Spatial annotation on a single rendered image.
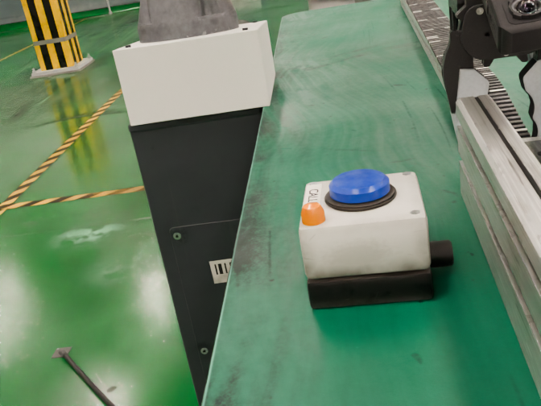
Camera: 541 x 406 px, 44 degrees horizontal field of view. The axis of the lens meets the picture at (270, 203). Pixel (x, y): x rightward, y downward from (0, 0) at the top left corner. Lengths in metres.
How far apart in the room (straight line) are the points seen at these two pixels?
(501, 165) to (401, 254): 0.08
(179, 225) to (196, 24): 0.30
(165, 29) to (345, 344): 0.67
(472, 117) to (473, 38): 0.11
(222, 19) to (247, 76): 0.10
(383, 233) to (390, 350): 0.07
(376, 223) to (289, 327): 0.09
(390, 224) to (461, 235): 0.12
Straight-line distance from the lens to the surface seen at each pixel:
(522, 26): 0.52
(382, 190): 0.44
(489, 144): 0.46
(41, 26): 6.81
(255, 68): 0.95
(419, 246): 0.43
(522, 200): 0.37
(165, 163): 1.02
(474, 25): 0.61
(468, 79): 0.62
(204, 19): 0.99
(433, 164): 0.67
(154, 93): 0.97
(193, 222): 1.05
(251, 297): 0.48
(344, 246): 0.43
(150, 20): 1.04
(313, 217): 0.42
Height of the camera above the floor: 1.02
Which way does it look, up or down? 23 degrees down
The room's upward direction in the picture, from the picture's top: 10 degrees counter-clockwise
